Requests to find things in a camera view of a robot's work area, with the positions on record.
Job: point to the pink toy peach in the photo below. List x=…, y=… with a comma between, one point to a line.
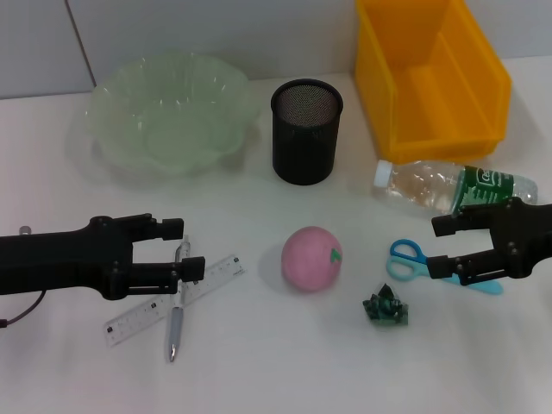
x=310, y=261

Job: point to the translucent green fruit plate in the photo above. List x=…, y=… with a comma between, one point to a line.
x=172, y=121

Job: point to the black mesh pen holder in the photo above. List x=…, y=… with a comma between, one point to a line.
x=306, y=142

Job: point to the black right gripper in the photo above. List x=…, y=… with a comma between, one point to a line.
x=526, y=237

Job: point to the clear plastic ruler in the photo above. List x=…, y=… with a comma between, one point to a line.
x=133, y=321

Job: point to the clear plastic water bottle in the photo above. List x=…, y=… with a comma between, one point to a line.
x=418, y=185

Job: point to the silver ballpoint pen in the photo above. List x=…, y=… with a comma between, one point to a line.
x=176, y=328

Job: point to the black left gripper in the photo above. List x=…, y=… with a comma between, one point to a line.
x=64, y=259

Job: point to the blue scissors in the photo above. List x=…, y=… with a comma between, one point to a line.
x=405, y=259

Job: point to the yellow plastic bin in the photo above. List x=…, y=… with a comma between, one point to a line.
x=431, y=86

